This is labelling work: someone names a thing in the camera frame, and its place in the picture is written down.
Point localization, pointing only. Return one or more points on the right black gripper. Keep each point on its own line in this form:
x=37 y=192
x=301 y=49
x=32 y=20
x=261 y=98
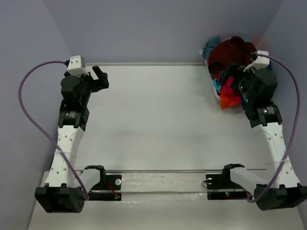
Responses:
x=235 y=70

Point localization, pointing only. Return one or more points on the teal t shirt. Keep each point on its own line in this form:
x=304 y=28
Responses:
x=210 y=46

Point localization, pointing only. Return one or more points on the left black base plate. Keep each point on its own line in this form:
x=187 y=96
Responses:
x=108 y=190

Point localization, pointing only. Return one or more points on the maroon t shirt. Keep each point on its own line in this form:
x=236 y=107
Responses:
x=233 y=50

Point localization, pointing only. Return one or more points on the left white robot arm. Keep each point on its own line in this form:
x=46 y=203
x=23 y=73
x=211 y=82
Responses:
x=64 y=191

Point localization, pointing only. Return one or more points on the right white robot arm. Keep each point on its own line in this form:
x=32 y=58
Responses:
x=283 y=190

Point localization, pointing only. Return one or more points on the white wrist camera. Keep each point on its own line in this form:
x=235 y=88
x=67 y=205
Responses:
x=76 y=66
x=259 y=60

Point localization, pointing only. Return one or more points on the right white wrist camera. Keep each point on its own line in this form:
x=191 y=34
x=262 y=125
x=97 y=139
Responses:
x=259 y=60

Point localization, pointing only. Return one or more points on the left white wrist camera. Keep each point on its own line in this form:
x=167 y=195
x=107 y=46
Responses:
x=76 y=66

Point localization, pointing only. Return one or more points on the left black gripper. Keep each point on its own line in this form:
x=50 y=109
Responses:
x=99 y=84

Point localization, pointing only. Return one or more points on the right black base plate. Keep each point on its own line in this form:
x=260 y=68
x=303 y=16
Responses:
x=218 y=189

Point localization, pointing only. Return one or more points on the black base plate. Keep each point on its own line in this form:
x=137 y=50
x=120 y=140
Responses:
x=108 y=190
x=218 y=189

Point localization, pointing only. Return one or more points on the orange t shirt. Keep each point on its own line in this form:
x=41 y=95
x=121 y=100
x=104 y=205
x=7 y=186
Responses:
x=226 y=101

